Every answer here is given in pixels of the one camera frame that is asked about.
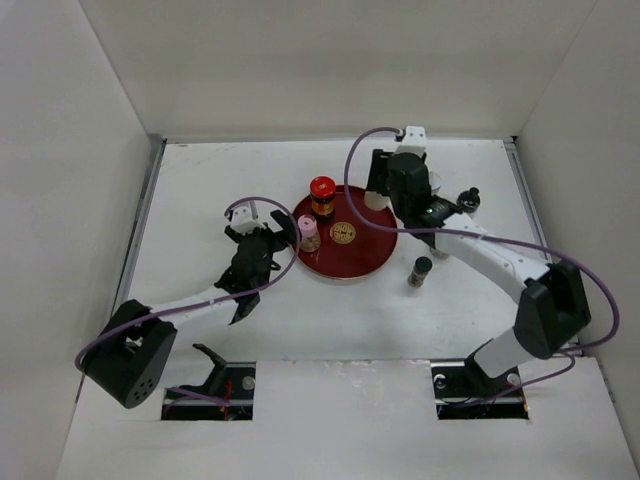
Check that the red round tray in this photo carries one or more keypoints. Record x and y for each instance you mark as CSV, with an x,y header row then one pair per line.
x,y
350,249

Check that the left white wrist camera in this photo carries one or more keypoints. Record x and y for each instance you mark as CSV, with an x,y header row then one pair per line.
x,y
243,218

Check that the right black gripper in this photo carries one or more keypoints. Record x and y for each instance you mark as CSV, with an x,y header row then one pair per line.
x,y
380,165

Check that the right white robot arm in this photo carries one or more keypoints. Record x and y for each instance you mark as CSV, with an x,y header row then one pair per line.
x,y
551,301

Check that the small dark bottle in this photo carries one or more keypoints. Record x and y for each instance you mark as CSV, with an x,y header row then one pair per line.
x,y
421,268

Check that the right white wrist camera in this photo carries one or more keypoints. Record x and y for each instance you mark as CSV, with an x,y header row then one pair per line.
x,y
413,140

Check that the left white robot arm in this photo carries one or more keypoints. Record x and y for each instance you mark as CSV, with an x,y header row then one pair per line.
x,y
129,356

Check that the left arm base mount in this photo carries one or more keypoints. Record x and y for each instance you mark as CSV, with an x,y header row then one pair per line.
x,y
226,394

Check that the black top grinder bottle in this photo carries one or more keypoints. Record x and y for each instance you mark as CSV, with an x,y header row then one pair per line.
x,y
375,201

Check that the silver lid tall jar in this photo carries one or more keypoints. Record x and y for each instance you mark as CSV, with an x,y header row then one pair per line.
x,y
435,182

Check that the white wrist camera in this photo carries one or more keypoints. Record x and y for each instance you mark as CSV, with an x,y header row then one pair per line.
x,y
413,140
243,218

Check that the red lid chili sauce jar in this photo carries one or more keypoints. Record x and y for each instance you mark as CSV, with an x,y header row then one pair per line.
x,y
322,195

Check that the pink lid spice shaker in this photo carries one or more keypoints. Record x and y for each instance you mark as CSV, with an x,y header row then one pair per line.
x,y
310,237

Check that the black pump white bottle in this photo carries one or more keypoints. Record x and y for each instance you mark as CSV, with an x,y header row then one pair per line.
x,y
469,200

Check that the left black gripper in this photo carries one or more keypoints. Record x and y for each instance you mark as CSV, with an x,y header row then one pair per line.
x,y
279,241

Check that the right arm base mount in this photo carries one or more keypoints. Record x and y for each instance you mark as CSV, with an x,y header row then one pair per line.
x,y
458,397

